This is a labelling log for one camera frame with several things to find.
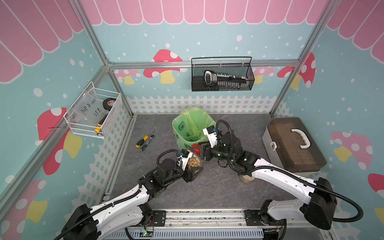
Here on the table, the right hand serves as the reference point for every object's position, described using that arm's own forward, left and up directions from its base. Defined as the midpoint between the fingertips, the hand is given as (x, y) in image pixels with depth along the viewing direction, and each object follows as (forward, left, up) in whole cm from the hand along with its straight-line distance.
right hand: (194, 147), depth 70 cm
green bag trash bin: (+20, +4, -9) cm, 22 cm away
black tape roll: (+24, +46, +8) cm, 53 cm away
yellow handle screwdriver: (+21, +38, -25) cm, 50 cm away
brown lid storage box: (+9, -54, -13) cm, 56 cm away
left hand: (-5, -1, -11) cm, 12 cm away
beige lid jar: (-8, -28, -21) cm, 36 cm away
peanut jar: (-3, 0, -8) cm, 8 cm away
